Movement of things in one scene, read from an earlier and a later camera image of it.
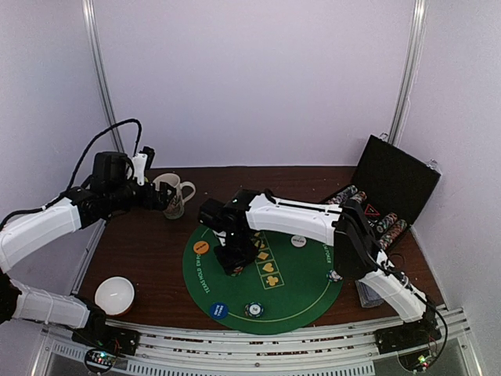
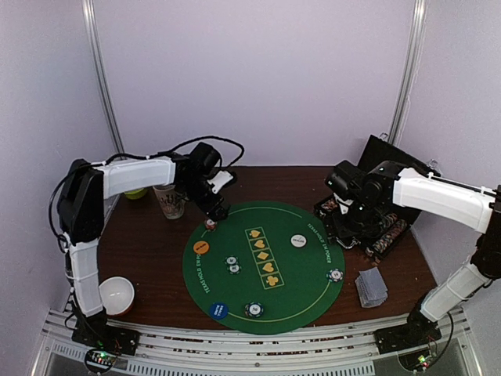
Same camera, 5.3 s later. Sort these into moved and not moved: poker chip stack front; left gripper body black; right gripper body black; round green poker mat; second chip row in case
Moved: right gripper body black; left gripper body black
Not moved: second chip row in case; round green poker mat; poker chip stack front
